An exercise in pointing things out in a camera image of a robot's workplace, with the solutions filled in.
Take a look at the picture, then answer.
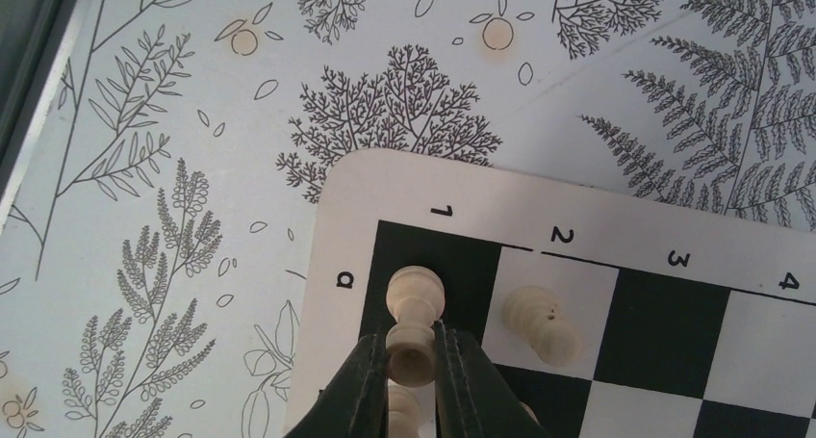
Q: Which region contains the black white chessboard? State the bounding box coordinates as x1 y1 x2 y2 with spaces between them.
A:
284 149 815 437

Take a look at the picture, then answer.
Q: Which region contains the light wooden rook piece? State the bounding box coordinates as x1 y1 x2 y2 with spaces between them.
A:
385 266 446 388

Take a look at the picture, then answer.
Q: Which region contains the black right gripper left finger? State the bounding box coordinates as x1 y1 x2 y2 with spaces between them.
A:
286 333 388 438

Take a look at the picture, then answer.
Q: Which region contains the pale wooden chess piece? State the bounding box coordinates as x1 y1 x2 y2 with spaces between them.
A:
387 384 421 438

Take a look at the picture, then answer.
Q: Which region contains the light wooden small pawn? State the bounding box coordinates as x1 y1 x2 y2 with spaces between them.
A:
501 286 582 368

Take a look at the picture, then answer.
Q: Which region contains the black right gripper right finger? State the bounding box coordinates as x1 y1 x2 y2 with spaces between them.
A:
433 321 548 438

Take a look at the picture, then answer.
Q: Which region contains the floral patterned table mat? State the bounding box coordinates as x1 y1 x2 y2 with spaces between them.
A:
1 0 815 437

